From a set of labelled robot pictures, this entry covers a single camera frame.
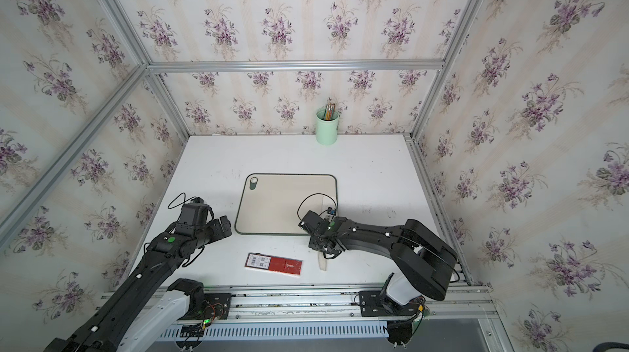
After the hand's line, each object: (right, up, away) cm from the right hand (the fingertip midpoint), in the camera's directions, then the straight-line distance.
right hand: (319, 245), depth 86 cm
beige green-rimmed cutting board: (-17, +14, +7) cm, 23 cm away
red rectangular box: (-11, -5, -6) cm, 13 cm away
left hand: (-33, +7, -4) cm, 34 cm away
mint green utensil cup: (+4, +44, +27) cm, 52 cm away
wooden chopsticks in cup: (+5, +53, +23) cm, 58 cm away
